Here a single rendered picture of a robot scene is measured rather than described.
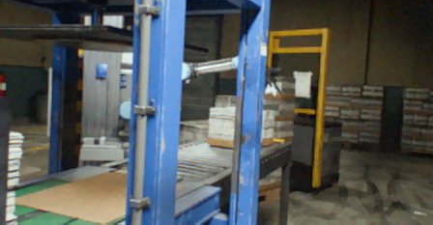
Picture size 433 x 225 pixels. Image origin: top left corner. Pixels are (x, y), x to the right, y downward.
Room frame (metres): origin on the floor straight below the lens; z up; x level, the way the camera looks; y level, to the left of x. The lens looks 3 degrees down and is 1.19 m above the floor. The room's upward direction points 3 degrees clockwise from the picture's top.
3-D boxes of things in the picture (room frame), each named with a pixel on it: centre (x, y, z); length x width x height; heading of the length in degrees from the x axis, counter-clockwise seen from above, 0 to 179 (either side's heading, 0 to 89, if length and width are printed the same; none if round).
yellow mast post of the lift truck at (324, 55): (4.37, -1.15, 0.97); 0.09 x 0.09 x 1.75; 48
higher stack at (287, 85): (4.26, -0.62, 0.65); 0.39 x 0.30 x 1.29; 48
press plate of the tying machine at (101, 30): (1.29, 0.40, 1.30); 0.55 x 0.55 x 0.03; 66
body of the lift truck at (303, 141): (4.86, -1.15, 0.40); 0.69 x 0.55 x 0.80; 48
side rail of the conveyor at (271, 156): (2.11, -0.25, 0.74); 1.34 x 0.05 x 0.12; 156
